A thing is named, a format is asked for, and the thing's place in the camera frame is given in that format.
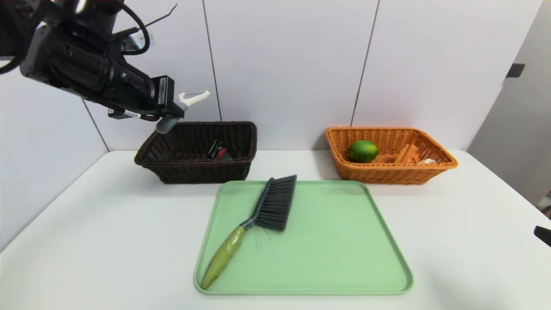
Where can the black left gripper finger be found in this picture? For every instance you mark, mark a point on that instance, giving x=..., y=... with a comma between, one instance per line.
x=179, y=110

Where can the small black wall fixture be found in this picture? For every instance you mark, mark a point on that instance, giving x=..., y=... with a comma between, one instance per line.
x=515, y=71

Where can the orange wicker basket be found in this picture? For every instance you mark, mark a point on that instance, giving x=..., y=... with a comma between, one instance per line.
x=387, y=174

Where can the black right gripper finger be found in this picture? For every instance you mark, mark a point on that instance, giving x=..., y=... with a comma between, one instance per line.
x=544, y=237

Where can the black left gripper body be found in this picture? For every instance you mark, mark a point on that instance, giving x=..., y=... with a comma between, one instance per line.
x=164, y=92

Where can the black cosmetic tube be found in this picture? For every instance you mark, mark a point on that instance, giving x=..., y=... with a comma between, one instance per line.
x=219, y=151

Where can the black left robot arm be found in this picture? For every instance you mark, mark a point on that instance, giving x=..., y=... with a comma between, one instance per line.
x=64, y=60

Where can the green lime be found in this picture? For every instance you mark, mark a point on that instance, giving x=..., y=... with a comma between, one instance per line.
x=363, y=151

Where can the dark brown wicker basket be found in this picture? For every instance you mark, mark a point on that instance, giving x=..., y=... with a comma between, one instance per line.
x=193, y=172

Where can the orange toy fruit tart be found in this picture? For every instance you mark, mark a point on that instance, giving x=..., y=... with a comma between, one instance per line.
x=409, y=154

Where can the light green plastic tray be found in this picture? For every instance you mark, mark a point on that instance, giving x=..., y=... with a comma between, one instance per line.
x=323, y=267

